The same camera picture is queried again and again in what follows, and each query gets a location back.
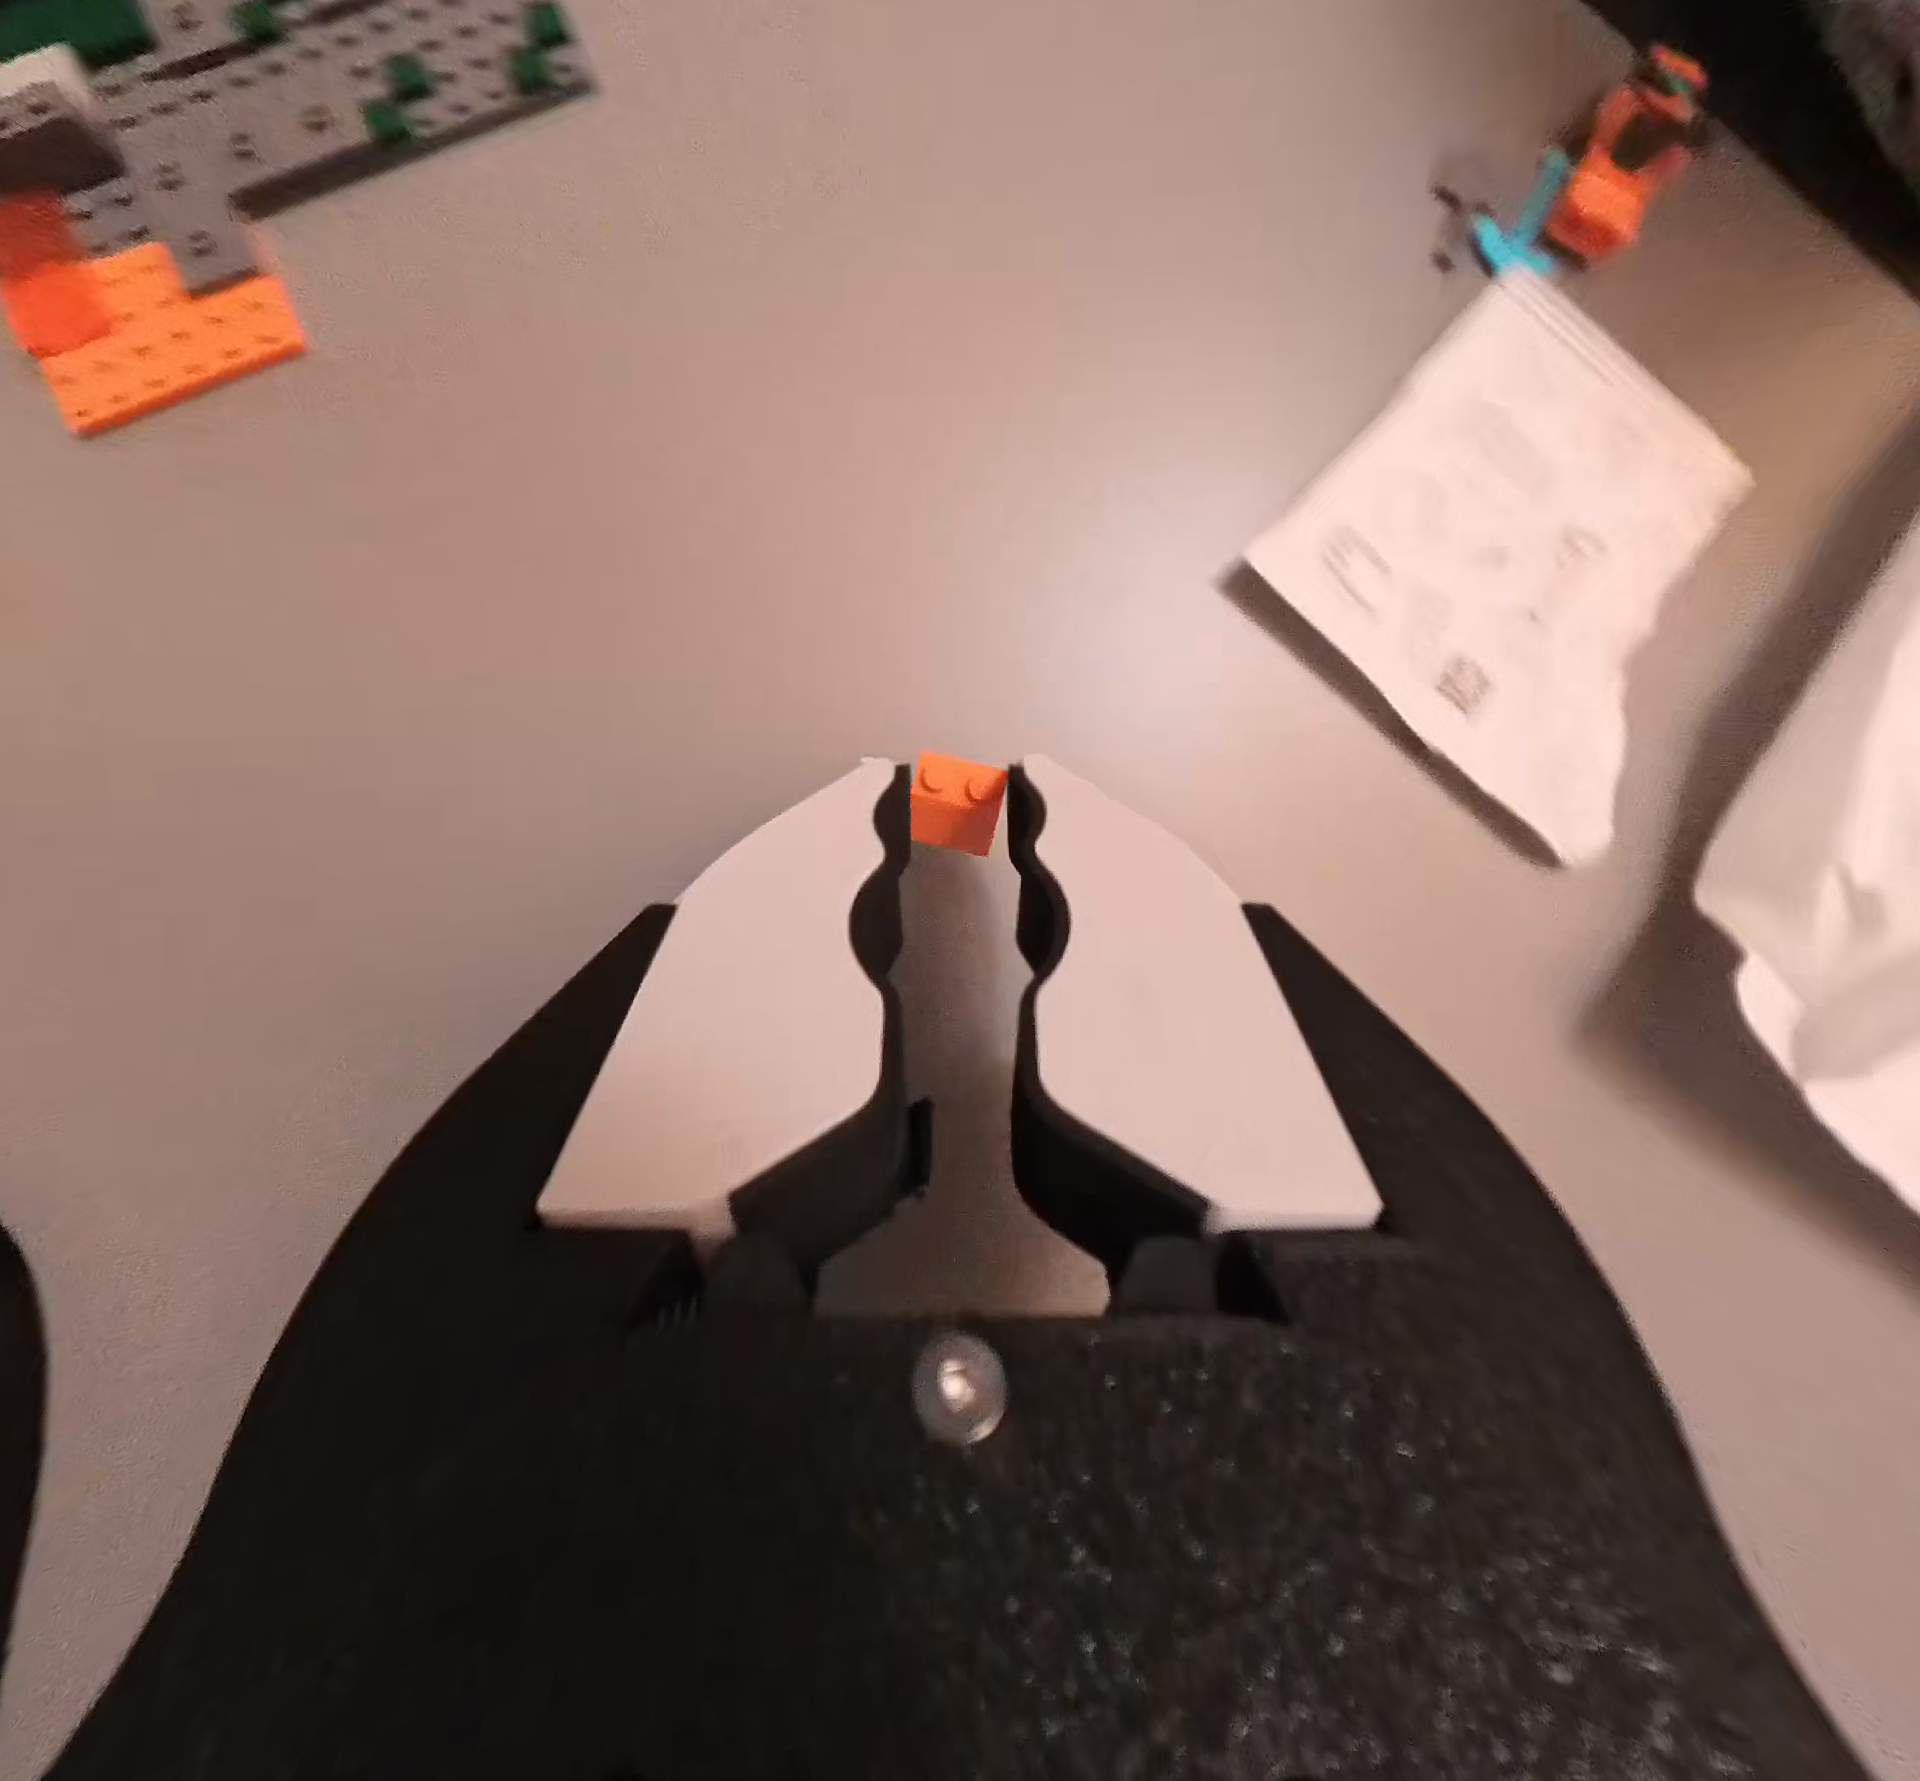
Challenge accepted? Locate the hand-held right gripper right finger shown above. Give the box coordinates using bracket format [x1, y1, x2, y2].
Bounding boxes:
[1006, 755, 1383, 1234]

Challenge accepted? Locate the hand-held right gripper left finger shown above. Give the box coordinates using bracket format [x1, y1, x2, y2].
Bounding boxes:
[539, 755, 910, 1234]

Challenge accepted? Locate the orange lego slope brick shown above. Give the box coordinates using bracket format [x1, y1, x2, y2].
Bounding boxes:
[910, 752, 1010, 859]

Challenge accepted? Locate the grey and orange lego build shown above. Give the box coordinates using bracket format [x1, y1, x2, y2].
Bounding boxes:
[0, 0, 598, 437]

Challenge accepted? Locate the turquoise lego tool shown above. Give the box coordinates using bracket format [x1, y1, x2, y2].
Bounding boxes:
[1470, 152, 1573, 282]

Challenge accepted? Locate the orange lego minifigure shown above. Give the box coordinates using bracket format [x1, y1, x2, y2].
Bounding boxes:
[1545, 45, 1713, 261]

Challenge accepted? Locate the small printed paper bag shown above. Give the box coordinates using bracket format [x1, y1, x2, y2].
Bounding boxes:
[1246, 272, 1756, 866]

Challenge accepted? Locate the large printed paper bag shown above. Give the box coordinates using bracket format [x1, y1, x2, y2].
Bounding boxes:
[1694, 567, 1920, 1213]

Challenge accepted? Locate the black office chair seat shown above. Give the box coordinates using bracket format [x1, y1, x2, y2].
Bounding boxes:
[0, 1216, 47, 1661]

